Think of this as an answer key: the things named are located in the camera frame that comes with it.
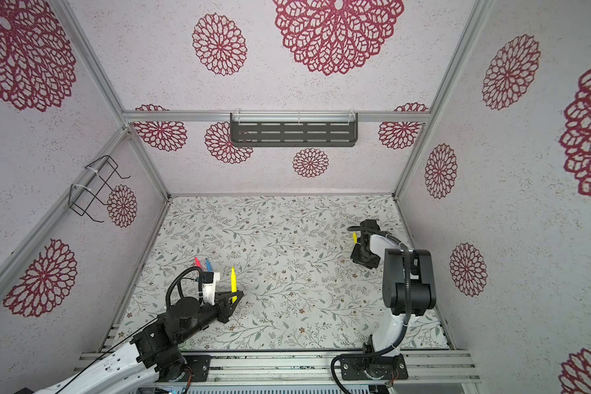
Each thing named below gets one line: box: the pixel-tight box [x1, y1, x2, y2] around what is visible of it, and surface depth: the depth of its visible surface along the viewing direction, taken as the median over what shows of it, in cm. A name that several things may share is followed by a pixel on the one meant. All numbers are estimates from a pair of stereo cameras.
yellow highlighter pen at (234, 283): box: [230, 265, 239, 303], surface depth 75 cm
